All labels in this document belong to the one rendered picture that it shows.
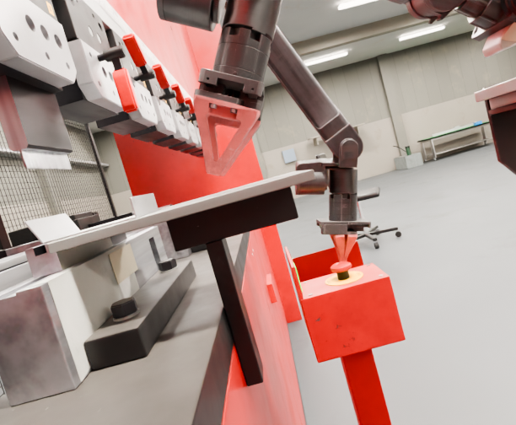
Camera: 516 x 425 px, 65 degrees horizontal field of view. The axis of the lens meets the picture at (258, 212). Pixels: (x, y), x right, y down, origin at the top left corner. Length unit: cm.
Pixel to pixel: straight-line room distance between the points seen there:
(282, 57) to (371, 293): 45
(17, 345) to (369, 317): 54
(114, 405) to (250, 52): 34
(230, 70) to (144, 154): 230
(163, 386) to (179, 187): 237
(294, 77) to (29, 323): 59
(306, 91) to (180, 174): 195
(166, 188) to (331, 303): 207
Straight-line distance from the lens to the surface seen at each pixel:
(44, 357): 41
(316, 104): 79
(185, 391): 32
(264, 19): 46
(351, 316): 75
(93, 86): 63
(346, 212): 82
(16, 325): 41
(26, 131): 49
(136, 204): 44
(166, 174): 269
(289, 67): 79
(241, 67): 44
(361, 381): 88
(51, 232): 49
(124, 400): 34
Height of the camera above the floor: 101
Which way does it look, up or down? 5 degrees down
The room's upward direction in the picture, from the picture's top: 16 degrees counter-clockwise
